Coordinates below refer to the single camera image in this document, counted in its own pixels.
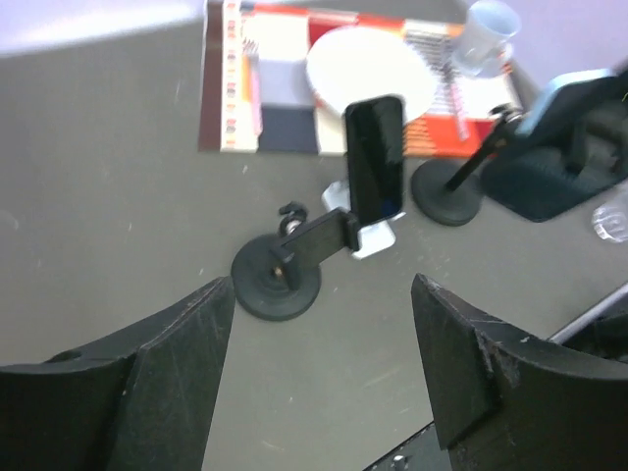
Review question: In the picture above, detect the white folding phone stand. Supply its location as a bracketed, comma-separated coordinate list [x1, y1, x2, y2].
[321, 179, 405, 260]

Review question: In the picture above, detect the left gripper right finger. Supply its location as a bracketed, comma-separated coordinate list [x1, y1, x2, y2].
[411, 275, 627, 470]

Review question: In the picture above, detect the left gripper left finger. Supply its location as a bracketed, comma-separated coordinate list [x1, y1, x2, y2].
[1, 277, 236, 470]

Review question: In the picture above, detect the clear plastic cup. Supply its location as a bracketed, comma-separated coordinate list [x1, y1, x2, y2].
[592, 186, 627, 243]

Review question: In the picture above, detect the white plate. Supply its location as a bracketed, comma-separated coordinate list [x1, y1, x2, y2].
[305, 26, 438, 123]

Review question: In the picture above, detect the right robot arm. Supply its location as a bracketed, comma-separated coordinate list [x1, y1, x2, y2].
[480, 66, 627, 223]

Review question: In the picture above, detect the patterned orange placemat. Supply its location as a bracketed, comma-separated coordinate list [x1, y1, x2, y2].
[198, 1, 520, 158]

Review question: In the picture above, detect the black phone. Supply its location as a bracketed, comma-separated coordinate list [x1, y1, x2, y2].
[344, 95, 404, 227]

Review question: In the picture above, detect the blue case phone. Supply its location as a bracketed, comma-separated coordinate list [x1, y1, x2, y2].
[515, 69, 617, 137]

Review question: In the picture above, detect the black camera stand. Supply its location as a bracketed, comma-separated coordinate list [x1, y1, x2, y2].
[231, 201, 360, 322]

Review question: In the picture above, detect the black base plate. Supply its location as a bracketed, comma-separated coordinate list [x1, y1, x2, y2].
[365, 422, 452, 471]

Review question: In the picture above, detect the light blue mug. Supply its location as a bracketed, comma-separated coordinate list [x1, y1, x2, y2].
[451, 1, 521, 78]

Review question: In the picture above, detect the black round phone stand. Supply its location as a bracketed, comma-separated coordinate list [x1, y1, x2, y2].
[409, 105, 524, 227]

